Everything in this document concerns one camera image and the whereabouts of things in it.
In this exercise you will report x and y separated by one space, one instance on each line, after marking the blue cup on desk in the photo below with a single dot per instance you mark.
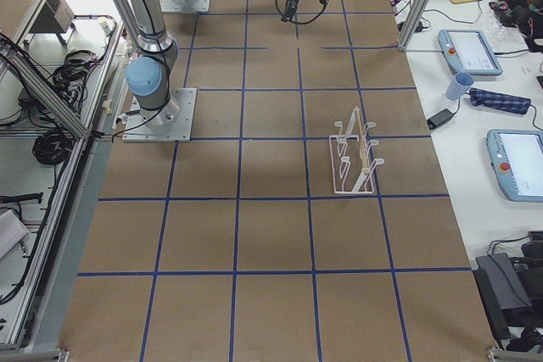
459 85

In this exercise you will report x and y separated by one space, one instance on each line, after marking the far teach pendant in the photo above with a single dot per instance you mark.
468 51

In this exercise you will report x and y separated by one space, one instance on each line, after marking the teach pendant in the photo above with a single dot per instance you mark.
516 158
468 51

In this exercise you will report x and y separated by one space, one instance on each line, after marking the black power adapter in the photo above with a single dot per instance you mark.
437 120

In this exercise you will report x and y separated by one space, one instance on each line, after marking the blue plaid pouch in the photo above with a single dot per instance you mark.
499 101

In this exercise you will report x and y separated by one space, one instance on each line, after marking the near teach pendant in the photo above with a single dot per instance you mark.
516 158

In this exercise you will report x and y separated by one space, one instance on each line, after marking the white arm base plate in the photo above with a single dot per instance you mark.
173 124

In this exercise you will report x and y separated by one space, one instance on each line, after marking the white wire cup rack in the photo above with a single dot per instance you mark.
353 166

